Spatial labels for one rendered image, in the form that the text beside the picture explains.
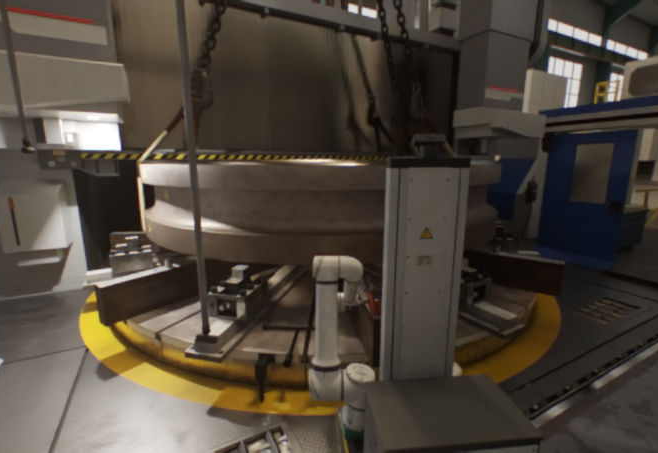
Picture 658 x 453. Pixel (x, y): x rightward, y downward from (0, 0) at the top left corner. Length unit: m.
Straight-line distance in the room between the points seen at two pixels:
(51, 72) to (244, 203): 1.82
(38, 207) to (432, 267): 4.71
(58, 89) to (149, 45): 2.26
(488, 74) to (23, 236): 7.13
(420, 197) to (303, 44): 5.08
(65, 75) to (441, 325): 3.38
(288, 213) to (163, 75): 3.25
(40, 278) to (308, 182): 4.19
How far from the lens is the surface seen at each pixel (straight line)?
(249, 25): 6.00
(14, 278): 5.94
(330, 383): 1.81
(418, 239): 1.44
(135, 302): 3.67
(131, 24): 5.71
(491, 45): 6.79
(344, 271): 1.71
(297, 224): 2.95
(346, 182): 2.78
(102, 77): 3.61
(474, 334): 3.20
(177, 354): 3.27
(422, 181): 1.40
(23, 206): 5.30
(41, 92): 3.64
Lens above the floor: 1.76
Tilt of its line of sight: 11 degrees down
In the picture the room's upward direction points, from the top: straight up
